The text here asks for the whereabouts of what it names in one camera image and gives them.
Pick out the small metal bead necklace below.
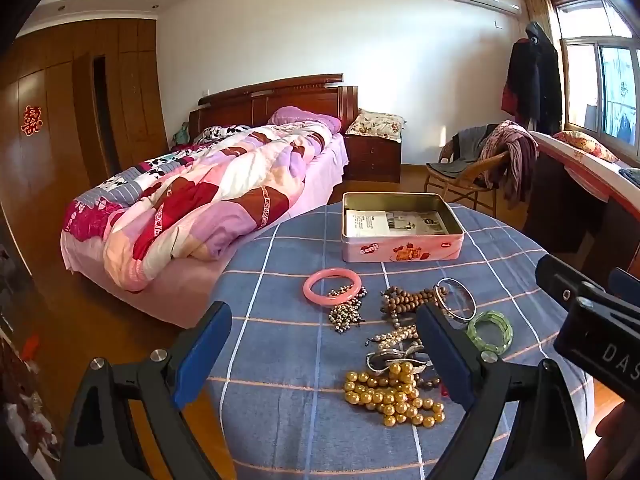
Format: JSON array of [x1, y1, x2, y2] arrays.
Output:
[[326, 284, 367, 334]]

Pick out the green bangle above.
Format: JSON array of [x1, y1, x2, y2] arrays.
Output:
[[466, 311, 514, 353]]

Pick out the floral cushion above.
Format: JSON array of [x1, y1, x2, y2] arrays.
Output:
[[551, 130, 622, 164]]

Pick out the pale pearl chain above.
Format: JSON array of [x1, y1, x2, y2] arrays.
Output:
[[366, 324, 420, 352]]

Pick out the hanging dark coats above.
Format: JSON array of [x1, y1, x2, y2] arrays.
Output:
[[501, 21, 564, 136]]

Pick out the brown wooden bead bracelet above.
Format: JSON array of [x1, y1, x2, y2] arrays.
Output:
[[380, 285, 448, 318]]

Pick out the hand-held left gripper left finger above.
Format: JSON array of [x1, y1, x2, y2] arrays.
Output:
[[60, 301, 233, 480]]

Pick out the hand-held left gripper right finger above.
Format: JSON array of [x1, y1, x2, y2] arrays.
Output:
[[416, 302, 586, 480]]

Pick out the newspaper sheet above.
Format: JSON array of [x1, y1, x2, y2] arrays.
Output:
[[385, 209, 451, 235]]

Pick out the wooden wardrobe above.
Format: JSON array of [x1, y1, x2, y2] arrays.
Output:
[[0, 19, 172, 281]]

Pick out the white printed leaflet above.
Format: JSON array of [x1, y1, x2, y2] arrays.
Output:
[[345, 208, 392, 237]]

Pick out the wooden nightstand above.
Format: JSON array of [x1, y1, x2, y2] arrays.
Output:
[[343, 131, 404, 184]]

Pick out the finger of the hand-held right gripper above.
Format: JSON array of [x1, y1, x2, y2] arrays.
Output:
[[535, 254, 610, 313]]

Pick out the wooden bed headboard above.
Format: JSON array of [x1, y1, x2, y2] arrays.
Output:
[[187, 74, 361, 137]]

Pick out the pink tin box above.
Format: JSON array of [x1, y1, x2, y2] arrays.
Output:
[[341, 191, 465, 263]]

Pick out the pink bangle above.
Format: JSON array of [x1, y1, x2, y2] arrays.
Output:
[[302, 268, 362, 307]]

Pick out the gold pearl necklace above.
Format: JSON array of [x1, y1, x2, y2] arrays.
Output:
[[343, 361, 446, 429]]

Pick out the person's right hand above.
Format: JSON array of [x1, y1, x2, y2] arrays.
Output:
[[595, 400, 640, 461]]

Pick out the purple pillow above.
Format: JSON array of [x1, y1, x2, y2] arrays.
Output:
[[266, 106, 343, 134]]

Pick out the grey garment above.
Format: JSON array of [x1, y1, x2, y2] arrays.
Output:
[[438, 125, 501, 177]]

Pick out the pink bed sheet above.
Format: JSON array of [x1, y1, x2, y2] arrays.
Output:
[[60, 132, 351, 329]]

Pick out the silver bangle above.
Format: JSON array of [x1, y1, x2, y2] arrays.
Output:
[[432, 277, 478, 322]]

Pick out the red paper decoration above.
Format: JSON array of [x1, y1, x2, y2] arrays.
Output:
[[20, 105, 44, 137]]

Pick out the floral pillow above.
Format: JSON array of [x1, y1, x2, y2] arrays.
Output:
[[345, 108, 407, 143]]

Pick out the dark wooden desk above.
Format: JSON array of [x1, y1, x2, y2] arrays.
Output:
[[522, 131, 640, 283]]

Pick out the blue checked tablecloth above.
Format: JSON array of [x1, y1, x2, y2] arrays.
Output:
[[202, 202, 596, 480]]

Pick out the window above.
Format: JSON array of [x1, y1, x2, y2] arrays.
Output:
[[549, 0, 640, 163]]

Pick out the wicker chair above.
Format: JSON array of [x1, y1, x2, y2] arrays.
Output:
[[424, 135, 512, 217]]

